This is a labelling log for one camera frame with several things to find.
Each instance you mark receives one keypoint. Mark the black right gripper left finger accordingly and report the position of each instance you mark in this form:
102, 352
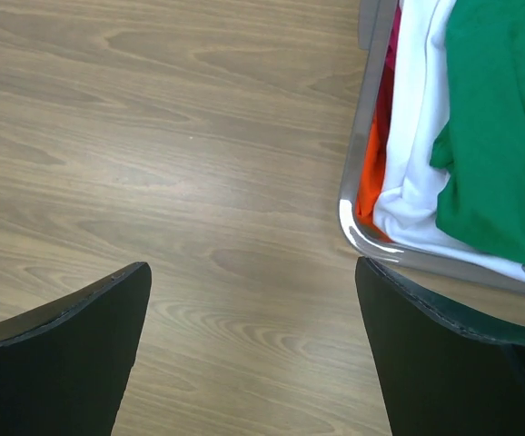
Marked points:
64, 366

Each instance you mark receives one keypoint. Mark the green t shirt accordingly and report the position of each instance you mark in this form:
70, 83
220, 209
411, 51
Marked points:
482, 146

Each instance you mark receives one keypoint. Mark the white t shirt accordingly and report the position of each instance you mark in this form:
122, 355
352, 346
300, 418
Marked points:
406, 208

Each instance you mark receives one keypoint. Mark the orange t shirt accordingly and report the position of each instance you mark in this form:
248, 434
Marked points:
373, 171

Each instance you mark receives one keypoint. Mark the red t shirt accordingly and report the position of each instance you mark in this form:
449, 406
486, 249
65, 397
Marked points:
385, 95

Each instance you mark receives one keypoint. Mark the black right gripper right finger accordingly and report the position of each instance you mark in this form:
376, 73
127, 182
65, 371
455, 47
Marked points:
444, 368

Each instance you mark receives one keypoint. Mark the clear plastic bin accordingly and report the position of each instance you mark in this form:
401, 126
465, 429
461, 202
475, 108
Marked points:
375, 21

